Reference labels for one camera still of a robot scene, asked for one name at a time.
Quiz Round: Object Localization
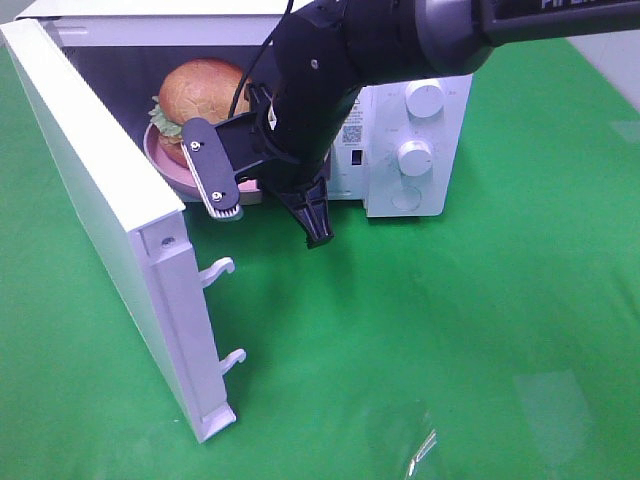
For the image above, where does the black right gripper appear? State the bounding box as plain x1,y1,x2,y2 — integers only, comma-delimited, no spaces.
249,82,358,249

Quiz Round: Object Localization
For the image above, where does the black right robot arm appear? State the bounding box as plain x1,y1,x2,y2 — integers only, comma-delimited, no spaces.
250,0,639,248

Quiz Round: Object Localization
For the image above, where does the white microwave oven body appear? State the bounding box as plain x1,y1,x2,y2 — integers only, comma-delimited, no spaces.
14,1,472,217

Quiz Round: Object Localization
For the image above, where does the upper white microwave knob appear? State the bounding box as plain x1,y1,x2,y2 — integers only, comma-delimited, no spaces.
405,79,445,118

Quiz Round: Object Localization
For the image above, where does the round white door button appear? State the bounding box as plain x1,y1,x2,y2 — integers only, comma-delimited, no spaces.
391,186,422,211

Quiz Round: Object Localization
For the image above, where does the burger with lettuce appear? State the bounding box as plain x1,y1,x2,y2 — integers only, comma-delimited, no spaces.
148,58,243,168

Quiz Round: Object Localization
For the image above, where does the white microwave door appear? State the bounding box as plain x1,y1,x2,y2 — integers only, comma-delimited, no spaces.
1,19,246,441

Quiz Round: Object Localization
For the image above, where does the pink round plate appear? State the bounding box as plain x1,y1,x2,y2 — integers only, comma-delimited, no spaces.
143,124,263,206

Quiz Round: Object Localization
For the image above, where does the white microwave knob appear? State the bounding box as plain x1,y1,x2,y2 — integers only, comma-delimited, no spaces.
397,140,433,177
405,79,445,118

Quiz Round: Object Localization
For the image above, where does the lower white microwave knob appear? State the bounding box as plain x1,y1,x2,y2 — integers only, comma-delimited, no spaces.
397,140,433,177

